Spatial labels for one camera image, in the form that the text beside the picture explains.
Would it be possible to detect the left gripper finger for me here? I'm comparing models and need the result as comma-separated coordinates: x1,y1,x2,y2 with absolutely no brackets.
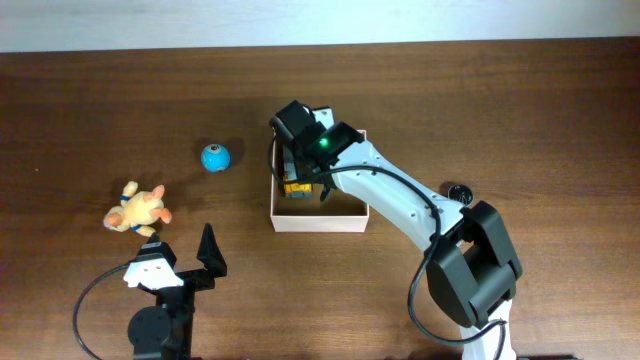
136,233,177,268
196,223,227,277

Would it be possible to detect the yellow grey toy truck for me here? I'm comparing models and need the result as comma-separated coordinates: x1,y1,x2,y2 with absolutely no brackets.
282,146,313,199

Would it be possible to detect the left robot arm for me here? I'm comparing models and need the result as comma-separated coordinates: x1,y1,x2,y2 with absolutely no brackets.
123,223,227,360

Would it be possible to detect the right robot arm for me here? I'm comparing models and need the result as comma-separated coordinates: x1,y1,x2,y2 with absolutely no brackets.
270,101,523,359

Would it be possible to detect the yellow plush toy animal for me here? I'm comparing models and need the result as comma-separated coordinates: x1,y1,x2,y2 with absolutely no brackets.
103,181,172,237

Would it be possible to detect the blue toy ball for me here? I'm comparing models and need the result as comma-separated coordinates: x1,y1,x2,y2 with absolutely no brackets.
200,144,231,172

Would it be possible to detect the white cardboard box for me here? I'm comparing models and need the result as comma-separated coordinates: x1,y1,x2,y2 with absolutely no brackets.
269,128,371,234

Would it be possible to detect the black round disc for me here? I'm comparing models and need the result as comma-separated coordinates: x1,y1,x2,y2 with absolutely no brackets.
447,184,474,207

